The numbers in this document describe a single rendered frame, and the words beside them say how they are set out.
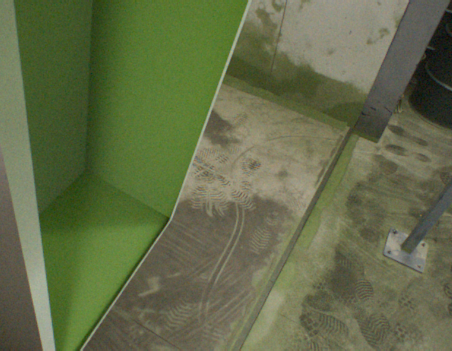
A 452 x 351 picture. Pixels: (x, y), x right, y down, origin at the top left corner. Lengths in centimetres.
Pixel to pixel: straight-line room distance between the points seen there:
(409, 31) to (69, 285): 205
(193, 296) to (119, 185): 58
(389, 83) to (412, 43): 26
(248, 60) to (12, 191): 249
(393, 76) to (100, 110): 180
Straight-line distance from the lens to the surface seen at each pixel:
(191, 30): 89
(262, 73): 275
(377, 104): 260
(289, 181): 215
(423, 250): 220
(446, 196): 187
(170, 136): 107
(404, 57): 246
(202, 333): 159
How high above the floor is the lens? 150
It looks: 45 degrees down
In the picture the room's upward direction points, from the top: 9 degrees clockwise
